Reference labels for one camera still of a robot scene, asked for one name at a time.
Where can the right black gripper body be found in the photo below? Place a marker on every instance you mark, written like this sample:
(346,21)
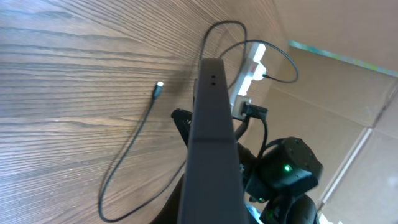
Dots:
(251,184)

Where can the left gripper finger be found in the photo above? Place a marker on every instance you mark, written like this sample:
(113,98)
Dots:
(169,213)

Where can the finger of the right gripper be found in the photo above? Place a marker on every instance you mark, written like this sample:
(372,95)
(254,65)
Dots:
(182,120)

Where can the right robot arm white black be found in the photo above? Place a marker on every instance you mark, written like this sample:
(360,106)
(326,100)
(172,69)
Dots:
(289,169)

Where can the white charger plug adapter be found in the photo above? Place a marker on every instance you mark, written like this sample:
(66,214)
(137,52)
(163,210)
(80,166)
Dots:
(258,71)

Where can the white power strip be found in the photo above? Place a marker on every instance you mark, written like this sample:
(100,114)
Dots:
(244,80)

